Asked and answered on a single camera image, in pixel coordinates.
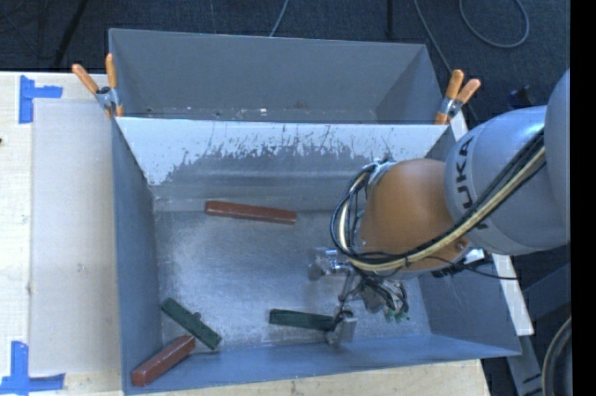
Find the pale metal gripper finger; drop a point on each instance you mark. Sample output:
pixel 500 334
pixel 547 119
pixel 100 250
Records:
pixel 346 330

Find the dark green flat block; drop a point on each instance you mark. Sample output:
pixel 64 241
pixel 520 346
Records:
pixel 298 319
pixel 191 323

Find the grey metal bin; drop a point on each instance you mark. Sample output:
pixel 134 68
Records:
pixel 242 273

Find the red-brown flat block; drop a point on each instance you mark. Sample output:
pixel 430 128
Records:
pixel 162 361
pixel 251 212

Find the pale flat board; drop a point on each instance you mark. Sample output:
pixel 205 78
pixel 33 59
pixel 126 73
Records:
pixel 70 226

